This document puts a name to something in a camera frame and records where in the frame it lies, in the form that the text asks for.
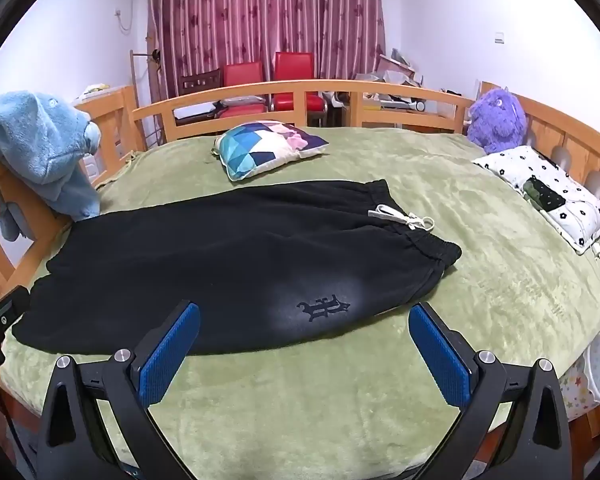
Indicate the maroon striped curtain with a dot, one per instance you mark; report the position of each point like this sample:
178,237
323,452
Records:
260,10

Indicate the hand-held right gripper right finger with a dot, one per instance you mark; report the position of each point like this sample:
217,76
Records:
437,355

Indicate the wooden coat rack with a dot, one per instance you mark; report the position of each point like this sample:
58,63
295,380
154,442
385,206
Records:
139,75

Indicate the wooden bedside cabinet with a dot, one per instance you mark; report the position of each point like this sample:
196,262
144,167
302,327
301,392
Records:
112,125

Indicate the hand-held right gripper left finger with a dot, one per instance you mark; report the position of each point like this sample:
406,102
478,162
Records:
170,355

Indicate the wooden bed frame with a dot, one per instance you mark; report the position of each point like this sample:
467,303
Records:
305,88

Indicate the white wall switch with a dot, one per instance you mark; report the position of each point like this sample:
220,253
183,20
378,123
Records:
499,37

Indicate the red chair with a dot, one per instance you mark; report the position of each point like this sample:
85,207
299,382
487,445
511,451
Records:
242,77
293,67

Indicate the dark wooden chair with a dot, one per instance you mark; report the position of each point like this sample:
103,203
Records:
200,82

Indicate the green fleece blanket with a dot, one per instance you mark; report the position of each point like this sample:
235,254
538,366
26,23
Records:
330,410

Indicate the white flower print pillow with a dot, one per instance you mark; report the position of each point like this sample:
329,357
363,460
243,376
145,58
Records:
574,215

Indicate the white star print bin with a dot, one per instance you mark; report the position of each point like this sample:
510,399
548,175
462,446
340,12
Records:
597,375

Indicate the dark green pouch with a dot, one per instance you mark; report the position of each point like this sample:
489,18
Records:
542,192

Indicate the purple plush toy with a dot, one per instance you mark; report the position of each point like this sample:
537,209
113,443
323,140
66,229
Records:
497,120

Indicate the blue plush blanket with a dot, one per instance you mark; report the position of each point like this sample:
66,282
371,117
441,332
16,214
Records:
35,140

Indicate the geometric pattern cushion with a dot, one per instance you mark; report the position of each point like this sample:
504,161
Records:
260,147

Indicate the pile of papers and boxes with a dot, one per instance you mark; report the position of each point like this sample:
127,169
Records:
397,67

